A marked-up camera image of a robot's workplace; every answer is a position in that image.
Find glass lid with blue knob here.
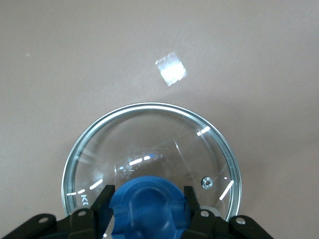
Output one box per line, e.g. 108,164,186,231
61,101,243,239

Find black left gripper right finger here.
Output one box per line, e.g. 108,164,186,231
183,185,220,239

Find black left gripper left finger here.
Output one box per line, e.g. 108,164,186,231
68,185,116,239

